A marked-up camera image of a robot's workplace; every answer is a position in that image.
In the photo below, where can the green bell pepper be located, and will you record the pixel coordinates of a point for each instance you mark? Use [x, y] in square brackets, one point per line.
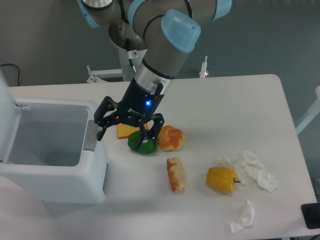
[147, 147]

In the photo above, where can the yellow bell pepper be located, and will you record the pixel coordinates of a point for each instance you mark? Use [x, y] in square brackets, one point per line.
[222, 179]

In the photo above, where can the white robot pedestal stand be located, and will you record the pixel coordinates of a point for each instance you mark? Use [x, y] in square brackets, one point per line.
[129, 61]

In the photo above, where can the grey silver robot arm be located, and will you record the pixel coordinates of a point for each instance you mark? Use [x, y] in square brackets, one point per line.
[169, 30]

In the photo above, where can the orange toast bread slice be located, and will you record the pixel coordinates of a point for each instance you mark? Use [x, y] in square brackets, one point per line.
[124, 131]

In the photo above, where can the round braided bread bun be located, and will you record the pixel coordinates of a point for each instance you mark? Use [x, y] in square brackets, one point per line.
[170, 138]

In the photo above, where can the long twisted bread stick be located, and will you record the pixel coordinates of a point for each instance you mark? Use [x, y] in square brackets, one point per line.
[176, 174]

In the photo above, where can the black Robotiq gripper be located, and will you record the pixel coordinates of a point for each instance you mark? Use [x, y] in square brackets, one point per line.
[137, 105]

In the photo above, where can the black device at table edge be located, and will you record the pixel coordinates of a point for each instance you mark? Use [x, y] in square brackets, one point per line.
[311, 215]

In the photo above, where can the large crumpled white tissue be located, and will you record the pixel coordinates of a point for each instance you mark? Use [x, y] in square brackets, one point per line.
[247, 166]

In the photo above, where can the white push-button trash can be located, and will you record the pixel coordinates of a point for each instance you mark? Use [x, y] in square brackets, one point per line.
[49, 148]

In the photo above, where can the small crumpled white tissue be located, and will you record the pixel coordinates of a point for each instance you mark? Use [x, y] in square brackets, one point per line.
[246, 218]

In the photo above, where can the white frame at right edge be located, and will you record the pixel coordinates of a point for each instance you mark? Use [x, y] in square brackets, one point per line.
[309, 114]

